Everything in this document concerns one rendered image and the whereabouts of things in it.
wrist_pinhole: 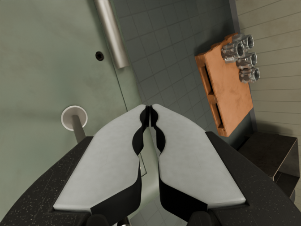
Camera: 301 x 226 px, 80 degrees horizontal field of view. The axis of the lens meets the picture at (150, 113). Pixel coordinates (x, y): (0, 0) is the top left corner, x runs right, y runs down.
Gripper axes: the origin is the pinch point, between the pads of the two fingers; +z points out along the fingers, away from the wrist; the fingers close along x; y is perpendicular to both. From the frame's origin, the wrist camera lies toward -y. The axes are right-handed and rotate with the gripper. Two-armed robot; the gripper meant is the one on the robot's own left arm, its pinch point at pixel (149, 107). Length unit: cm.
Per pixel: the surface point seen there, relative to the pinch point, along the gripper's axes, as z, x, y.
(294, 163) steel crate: 202, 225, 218
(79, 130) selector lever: 8.1, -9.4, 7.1
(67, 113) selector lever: 10.8, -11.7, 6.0
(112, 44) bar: 17.2, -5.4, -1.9
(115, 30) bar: 17.8, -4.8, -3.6
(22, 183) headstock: 4.4, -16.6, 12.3
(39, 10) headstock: 14.8, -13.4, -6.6
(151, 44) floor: 186, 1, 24
